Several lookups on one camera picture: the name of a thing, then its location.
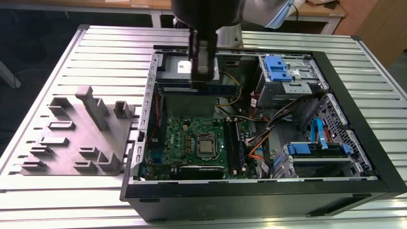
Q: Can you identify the wooden desk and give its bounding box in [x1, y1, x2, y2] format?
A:
[0, 0, 348, 35]

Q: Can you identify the metal optical drive bay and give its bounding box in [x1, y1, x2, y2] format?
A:
[256, 54, 329, 109]

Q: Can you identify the green motherboard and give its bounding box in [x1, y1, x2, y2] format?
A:
[144, 116, 270, 181]

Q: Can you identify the black graphics card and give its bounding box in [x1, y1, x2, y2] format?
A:
[173, 164, 226, 181]

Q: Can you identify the blue RAM stick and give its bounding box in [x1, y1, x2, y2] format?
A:
[156, 82, 241, 96]

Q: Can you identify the blue plastic drive bracket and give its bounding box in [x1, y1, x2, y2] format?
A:
[264, 54, 292, 82]

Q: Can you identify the hard disk in blue carrier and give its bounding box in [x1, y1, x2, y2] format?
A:
[284, 142, 352, 160]

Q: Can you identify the silver CPU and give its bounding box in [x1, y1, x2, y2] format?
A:
[198, 140, 216, 153]

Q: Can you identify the black PC case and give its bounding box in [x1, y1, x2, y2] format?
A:
[118, 44, 407, 222]

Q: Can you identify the black RAM slot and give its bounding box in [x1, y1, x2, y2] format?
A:
[228, 118, 238, 175]
[222, 118, 232, 175]

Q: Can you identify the orange wire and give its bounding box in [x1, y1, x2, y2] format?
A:
[248, 142, 266, 161]

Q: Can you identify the metal disk bay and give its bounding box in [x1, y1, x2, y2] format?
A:
[270, 143, 360, 179]

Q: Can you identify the black wire bundle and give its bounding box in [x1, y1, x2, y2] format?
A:
[245, 96, 314, 146]

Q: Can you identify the brown wooden cabinet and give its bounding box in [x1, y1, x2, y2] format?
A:
[333, 0, 407, 65]

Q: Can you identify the yellow wire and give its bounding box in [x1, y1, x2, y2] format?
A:
[216, 72, 244, 107]

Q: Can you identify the grey chair leg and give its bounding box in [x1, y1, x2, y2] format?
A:
[0, 61, 22, 89]

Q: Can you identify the grey parts rack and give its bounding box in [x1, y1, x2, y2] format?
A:
[18, 85, 142, 177]

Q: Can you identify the grey power supply unit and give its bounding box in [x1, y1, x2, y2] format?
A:
[157, 56, 220, 119]

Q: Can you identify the metal CPU socket cover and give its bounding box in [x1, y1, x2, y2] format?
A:
[193, 133, 220, 160]

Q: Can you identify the blue SATA cable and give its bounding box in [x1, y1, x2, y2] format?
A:
[309, 118, 329, 150]

